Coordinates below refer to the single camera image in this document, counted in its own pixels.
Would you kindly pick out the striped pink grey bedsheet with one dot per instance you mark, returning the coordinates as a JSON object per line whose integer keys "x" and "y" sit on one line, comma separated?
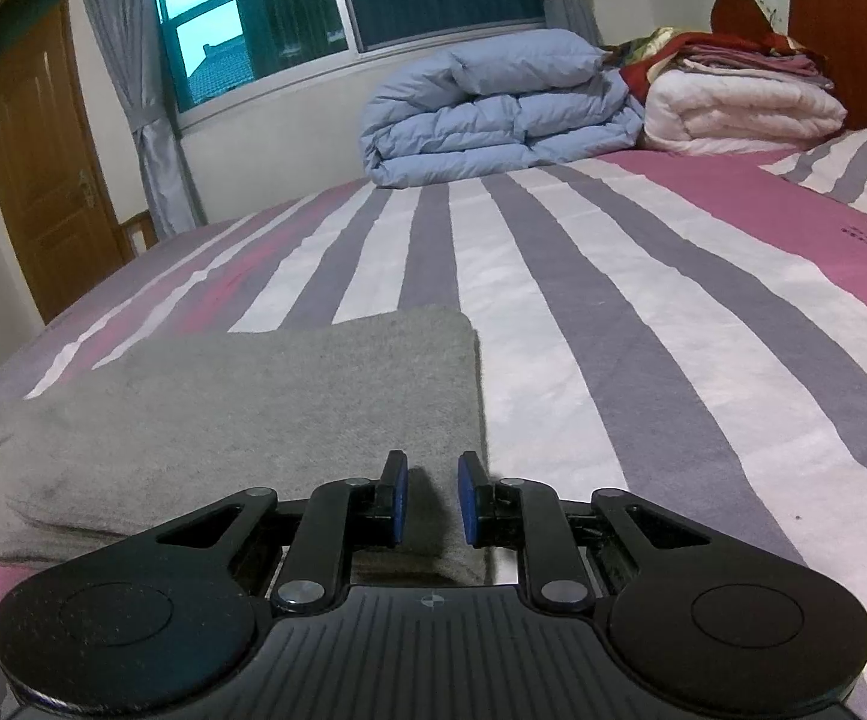
{"x": 693, "y": 329}

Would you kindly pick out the grey pants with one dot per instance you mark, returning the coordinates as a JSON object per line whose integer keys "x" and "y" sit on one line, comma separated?
{"x": 179, "y": 423}

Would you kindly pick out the wooden chair near door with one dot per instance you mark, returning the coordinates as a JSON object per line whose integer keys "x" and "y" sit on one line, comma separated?
{"x": 138, "y": 234}

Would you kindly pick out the grey curtain by door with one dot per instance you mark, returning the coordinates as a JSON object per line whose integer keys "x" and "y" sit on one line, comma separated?
{"x": 129, "y": 41}

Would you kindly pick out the folded white quilt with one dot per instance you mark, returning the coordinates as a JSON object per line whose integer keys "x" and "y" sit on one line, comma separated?
{"x": 689, "y": 112}

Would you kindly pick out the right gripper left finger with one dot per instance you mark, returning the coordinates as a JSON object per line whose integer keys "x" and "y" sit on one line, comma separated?
{"x": 324, "y": 532}

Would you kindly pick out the folded light blue duvet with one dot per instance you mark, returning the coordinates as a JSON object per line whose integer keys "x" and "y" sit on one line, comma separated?
{"x": 500, "y": 104}

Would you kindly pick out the window with white frame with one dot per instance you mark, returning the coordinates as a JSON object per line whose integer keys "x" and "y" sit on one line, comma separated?
{"x": 328, "y": 7}

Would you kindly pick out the brown wooden door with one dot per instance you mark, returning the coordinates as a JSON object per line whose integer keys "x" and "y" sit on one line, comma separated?
{"x": 57, "y": 212}

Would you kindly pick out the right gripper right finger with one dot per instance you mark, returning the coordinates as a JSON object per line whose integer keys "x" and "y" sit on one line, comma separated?
{"x": 527, "y": 518}

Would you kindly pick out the red patterned folded blanket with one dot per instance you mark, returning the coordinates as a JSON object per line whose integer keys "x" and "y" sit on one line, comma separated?
{"x": 642, "y": 60}

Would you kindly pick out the striped pillow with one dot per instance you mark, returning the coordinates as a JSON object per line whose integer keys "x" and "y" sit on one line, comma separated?
{"x": 836, "y": 169}

